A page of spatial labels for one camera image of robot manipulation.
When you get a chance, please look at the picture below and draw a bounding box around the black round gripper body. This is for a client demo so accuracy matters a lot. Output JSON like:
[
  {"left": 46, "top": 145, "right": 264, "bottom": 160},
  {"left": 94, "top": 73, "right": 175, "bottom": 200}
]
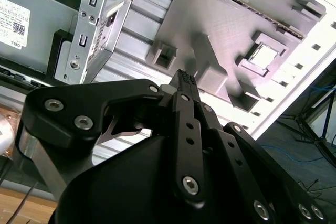
[{"left": 54, "top": 134, "right": 253, "bottom": 224}]

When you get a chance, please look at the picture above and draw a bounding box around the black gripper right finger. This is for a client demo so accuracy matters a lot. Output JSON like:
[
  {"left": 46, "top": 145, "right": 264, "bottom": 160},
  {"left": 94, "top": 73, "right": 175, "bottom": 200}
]
[{"left": 188, "top": 73, "right": 329, "bottom": 224}]

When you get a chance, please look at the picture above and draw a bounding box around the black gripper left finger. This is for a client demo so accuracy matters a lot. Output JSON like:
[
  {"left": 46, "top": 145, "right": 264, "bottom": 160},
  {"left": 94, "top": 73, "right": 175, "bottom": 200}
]
[{"left": 15, "top": 69, "right": 208, "bottom": 205}]

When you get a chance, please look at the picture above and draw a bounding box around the silver CPU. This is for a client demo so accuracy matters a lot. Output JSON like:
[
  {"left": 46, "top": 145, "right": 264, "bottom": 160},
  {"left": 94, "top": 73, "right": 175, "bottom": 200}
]
[{"left": 249, "top": 42, "right": 279, "bottom": 72}]

